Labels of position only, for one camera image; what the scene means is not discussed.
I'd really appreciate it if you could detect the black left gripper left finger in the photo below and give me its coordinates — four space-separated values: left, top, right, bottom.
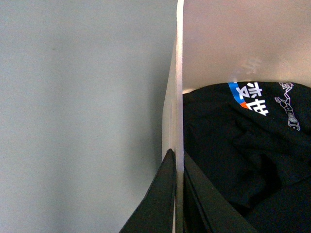
120 149 176 233

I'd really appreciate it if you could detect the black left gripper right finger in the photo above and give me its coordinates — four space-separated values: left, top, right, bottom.
184 153 257 233

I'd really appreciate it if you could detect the black printed t-shirt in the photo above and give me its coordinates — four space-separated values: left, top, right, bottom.
183 82 311 233

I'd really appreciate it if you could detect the white plastic hamper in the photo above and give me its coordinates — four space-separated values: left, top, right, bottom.
162 0 311 233

